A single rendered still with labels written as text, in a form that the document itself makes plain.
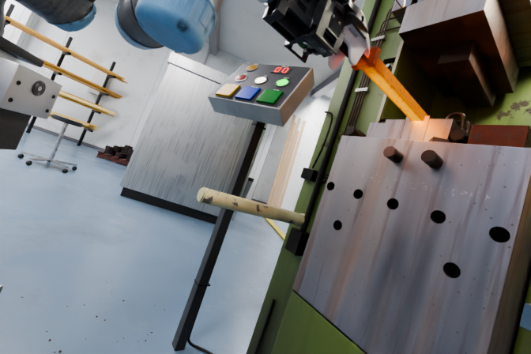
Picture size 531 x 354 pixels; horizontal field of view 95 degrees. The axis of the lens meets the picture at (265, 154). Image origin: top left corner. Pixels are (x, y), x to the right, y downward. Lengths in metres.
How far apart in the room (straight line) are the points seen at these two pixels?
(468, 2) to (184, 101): 2.74
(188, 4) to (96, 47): 7.82
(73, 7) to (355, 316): 1.00
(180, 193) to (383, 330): 2.70
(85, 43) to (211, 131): 5.71
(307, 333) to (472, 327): 0.34
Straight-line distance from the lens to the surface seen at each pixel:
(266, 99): 0.88
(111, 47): 7.99
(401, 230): 0.59
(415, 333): 0.59
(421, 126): 0.71
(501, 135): 0.66
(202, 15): 0.30
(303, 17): 0.40
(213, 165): 3.02
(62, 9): 0.88
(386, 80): 0.56
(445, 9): 0.89
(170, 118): 3.11
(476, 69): 0.95
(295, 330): 0.75
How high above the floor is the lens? 0.72
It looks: 5 degrees up
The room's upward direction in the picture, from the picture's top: 20 degrees clockwise
